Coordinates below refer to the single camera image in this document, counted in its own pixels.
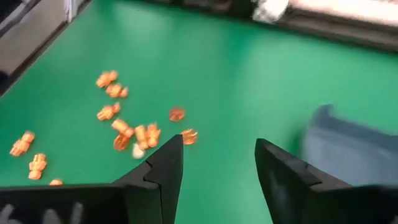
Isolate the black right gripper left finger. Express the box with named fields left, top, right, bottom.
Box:
left=111, top=134, right=185, bottom=224

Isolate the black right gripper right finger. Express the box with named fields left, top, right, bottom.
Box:
left=254, top=138, right=352, bottom=224

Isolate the small orange toy piece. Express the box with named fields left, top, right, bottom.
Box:
left=146, top=123, right=162, bottom=149

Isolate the orange toy limb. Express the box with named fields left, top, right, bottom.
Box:
left=105, top=83, right=129, bottom=99
left=134, top=124, right=149, bottom=151
left=27, top=153, right=48, bottom=180

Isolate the orange skeleton hand toy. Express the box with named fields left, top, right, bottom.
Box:
left=169, top=107, right=186, bottom=122
left=180, top=128, right=198, bottom=146
left=113, top=134, right=131, bottom=152

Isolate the small orange toy block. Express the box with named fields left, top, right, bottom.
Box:
left=96, top=101, right=121, bottom=121

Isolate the blue-grey plastic bin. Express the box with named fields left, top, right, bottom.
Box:
left=300, top=104, right=398, bottom=187

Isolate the white printed label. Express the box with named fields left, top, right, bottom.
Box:
left=251, top=0, right=290, bottom=24

